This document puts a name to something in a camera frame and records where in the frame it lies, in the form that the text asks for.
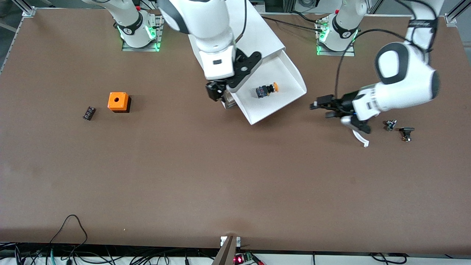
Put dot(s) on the white plastic drawer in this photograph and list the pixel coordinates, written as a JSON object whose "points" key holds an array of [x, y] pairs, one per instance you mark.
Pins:
{"points": [[272, 106]]}

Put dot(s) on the green circuit board red light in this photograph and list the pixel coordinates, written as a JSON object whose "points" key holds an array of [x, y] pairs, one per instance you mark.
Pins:
{"points": [[243, 258]]}

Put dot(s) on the white curved plastic clip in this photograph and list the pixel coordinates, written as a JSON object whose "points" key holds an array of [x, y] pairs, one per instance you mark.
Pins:
{"points": [[360, 139]]}

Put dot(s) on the orange mushroom push button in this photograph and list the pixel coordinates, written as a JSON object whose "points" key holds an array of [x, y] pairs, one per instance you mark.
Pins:
{"points": [[264, 91]]}

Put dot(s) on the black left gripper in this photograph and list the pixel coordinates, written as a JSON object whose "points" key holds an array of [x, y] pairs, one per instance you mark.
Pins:
{"points": [[343, 103]]}

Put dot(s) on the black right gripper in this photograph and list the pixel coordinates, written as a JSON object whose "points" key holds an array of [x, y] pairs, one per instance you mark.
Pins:
{"points": [[213, 91]]}

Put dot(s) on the small black switch component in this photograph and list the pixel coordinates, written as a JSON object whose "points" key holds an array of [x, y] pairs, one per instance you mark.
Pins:
{"points": [[406, 131]]}

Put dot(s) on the orange box with hole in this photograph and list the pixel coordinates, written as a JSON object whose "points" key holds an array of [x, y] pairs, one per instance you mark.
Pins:
{"points": [[117, 101]]}

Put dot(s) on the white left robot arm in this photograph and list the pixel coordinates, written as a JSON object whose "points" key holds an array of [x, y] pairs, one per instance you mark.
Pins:
{"points": [[404, 81]]}

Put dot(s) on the small grey metal component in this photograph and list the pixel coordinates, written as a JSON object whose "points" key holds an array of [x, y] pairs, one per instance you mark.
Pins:
{"points": [[390, 125]]}

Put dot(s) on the white three-drawer cabinet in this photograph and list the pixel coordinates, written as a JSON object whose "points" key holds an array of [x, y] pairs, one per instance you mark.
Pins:
{"points": [[261, 25]]}

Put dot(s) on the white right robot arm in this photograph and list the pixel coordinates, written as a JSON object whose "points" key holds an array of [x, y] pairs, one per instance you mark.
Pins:
{"points": [[206, 22]]}

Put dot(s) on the small black contact block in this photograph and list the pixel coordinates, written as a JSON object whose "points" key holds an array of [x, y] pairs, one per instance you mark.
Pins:
{"points": [[89, 113]]}

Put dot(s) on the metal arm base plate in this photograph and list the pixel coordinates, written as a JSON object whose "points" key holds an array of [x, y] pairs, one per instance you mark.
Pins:
{"points": [[349, 52], [156, 36]]}

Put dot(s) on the aluminium frame profile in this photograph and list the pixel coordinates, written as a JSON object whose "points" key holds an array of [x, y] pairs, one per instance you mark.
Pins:
{"points": [[456, 13], [25, 9]]}

